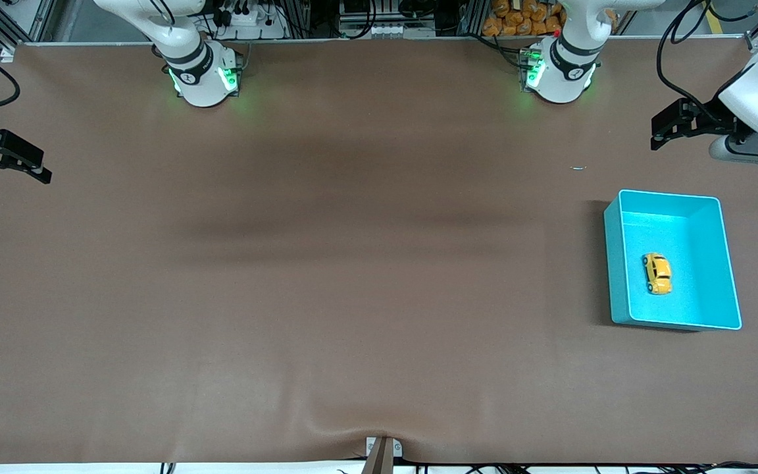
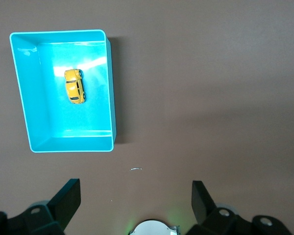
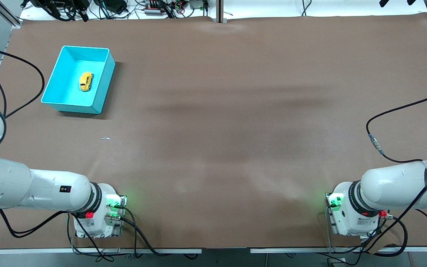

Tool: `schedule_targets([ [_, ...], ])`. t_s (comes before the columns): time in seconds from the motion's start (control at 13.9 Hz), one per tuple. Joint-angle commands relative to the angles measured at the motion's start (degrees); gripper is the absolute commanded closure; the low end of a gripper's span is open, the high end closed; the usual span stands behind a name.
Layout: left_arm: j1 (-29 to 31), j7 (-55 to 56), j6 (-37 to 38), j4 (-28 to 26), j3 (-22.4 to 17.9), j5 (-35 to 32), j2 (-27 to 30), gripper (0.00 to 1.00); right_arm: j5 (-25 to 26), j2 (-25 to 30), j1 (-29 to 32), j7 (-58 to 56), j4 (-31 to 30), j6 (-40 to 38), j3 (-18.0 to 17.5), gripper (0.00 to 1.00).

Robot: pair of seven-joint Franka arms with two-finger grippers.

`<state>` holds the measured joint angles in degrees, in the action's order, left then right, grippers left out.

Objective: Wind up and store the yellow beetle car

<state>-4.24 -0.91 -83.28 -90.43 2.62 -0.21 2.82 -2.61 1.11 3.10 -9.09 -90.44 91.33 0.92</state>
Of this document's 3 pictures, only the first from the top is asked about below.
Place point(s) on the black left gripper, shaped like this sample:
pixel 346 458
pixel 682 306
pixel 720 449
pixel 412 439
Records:
pixel 710 122

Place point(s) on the yellow beetle toy car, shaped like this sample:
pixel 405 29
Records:
pixel 658 271

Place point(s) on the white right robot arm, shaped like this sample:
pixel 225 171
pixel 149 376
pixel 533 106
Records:
pixel 201 72

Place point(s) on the teal plastic storage bin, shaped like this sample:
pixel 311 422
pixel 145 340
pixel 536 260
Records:
pixel 701 276

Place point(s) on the orange objects pile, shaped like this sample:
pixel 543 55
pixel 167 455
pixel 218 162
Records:
pixel 517 20

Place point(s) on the white power strip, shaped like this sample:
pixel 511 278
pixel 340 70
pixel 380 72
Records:
pixel 247 23

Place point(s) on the white terminal strip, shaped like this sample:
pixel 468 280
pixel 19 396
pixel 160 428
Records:
pixel 385 29

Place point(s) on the grey metal clamp bracket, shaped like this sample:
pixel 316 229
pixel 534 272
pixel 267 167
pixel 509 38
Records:
pixel 382 457

